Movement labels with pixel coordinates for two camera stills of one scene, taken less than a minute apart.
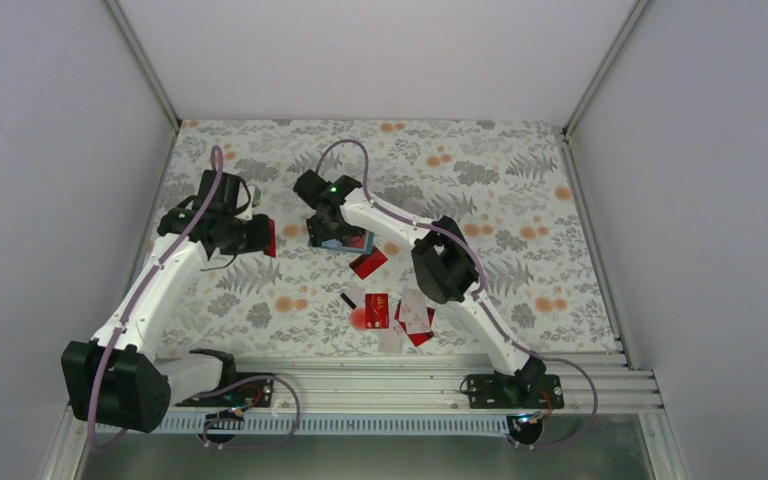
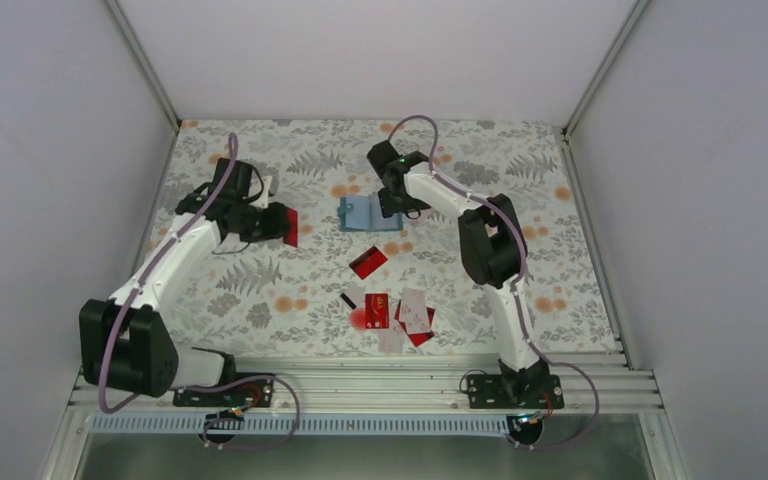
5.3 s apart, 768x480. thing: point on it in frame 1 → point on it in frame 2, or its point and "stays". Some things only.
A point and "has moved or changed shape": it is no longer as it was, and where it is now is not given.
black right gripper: x=318 y=233 → x=389 y=207
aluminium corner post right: x=599 y=75 stays
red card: x=366 y=264 stays
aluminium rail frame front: x=578 y=386 stays
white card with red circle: x=354 y=299 stays
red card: x=417 y=338 stays
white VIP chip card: x=414 y=314 stays
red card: x=272 y=241 → x=292 y=237
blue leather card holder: x=337 y=244 has moved or changed shape
